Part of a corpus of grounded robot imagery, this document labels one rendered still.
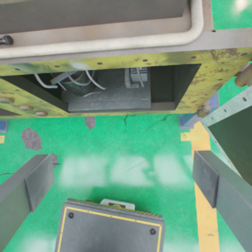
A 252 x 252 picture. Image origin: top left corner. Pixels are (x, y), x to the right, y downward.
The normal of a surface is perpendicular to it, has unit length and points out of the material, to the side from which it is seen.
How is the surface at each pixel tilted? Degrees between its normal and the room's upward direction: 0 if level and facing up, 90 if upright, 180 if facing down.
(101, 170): 0
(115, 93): 0
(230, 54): 90
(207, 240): 0
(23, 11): 90
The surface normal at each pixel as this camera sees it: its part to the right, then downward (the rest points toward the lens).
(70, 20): 0.00, 0.99
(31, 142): -0.13, -0.15
